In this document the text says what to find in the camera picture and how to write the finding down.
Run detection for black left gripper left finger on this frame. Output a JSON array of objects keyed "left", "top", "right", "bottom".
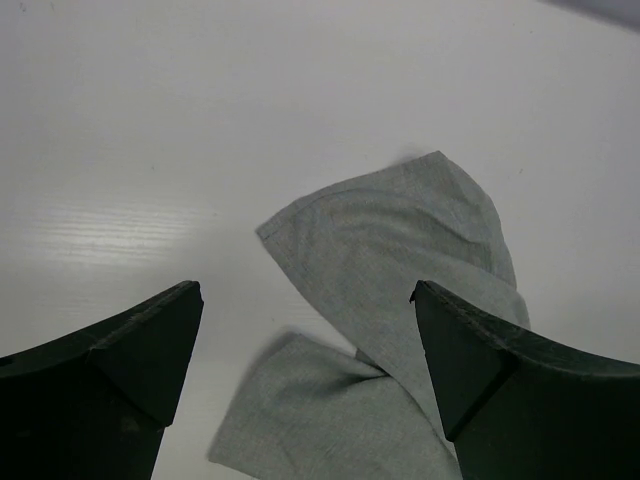
[{"left": 1, "top": 281, "right": 204, "bottom": 479}]

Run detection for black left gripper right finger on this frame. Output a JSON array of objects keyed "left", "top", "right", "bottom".
[{"left": 410, "top": 281, "right": 639, "bottom": 480}]

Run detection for grey cloth napkin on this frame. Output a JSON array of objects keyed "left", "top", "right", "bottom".
[{"left": 209, "top": 152, "right": 530, "bottom": 479}]

